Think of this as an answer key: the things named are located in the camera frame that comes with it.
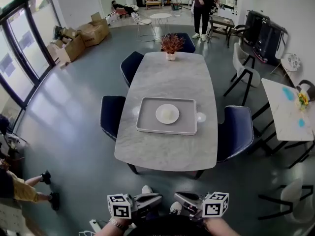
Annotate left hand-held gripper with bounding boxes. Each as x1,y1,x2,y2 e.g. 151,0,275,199
107,193,163,221

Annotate person's left forearm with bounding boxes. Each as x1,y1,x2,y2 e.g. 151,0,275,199
94,224,123,236

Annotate grey marble dining table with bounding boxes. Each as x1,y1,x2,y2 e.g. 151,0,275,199
114,52,219,180

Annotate black armchair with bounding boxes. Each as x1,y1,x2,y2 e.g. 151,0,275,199
228,25,247,44

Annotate person's black shirt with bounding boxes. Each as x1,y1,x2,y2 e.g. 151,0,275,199
126,214,210,236

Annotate pile of cardboard boxes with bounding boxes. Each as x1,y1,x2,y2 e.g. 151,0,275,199
46,11,111,68

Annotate dark wooden side table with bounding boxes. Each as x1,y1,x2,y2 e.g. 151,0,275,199
208,15,235,48

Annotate person's right white shoe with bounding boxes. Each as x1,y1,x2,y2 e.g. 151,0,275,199
169,201,183,215

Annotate white patterned round chair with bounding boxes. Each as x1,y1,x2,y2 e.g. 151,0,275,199
270,53,302,77

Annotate black equipment case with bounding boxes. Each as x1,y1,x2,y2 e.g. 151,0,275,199
252,18,288,66
243,10,265,46

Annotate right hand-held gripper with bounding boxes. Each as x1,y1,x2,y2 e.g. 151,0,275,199
174,192,229,222

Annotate white wire chair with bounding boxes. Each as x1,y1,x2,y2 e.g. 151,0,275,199
130,12,156,43

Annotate black round-back chair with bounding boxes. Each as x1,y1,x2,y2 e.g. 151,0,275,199
295,79,315,102

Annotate white marble side table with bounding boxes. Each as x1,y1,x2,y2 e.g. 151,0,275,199
251,78,315,157

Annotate pink lounge chair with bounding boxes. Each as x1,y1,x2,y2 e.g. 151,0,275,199
113,7,128,19

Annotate person's right forearm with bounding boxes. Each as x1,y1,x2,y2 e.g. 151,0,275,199
204,217,241,236

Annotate wooden coffee table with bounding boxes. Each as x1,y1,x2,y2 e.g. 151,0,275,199
145,0,162,10

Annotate large blue coaster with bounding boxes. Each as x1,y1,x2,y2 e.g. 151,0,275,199
282,87,295,102

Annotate black framed glass windows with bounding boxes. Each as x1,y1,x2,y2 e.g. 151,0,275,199
0,0,56,132

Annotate white round plate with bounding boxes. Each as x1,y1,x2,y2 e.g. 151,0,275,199
155,104,180,125

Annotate white round table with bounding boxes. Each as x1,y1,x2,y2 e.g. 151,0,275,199
150,13,172,41

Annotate white chair black legs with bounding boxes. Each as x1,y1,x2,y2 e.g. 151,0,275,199
223,42,261,107
257,178,315,223

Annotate navy chair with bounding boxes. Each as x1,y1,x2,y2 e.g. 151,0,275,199
216,105,254,163
164,32,196,54
120,51,145,89
99,95,126,142

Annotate yellow flowers in vase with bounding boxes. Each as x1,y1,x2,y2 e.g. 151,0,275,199
296,92,310,112

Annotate silver wristwatch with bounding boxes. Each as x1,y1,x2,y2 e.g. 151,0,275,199
109,217,129,231

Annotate red potted plant white pot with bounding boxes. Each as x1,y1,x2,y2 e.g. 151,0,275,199
160,33,185,61

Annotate cluttered equipment bench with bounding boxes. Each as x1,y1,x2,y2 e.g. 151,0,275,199
0,114,25,162

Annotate person's dark trousers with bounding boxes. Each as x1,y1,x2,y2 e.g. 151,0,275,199
145,204,173,217

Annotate grey rectangular tray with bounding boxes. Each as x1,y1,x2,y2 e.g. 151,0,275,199
136,96,198,136

